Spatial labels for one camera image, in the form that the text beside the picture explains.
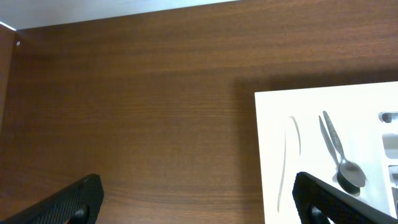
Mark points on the white plastic cutlery tray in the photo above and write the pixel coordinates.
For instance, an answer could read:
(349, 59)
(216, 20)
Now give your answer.
(366, 140)

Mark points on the small dark metal tongs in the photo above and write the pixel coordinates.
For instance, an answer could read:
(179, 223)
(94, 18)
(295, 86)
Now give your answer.
(349, 175)

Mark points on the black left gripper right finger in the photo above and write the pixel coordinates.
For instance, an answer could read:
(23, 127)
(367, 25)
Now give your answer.
(318, 202)

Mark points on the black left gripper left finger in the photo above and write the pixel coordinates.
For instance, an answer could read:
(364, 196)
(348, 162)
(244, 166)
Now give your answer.
(79, 202)

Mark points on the pale pink plastic knife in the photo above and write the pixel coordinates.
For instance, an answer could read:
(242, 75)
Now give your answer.
(292, 151)

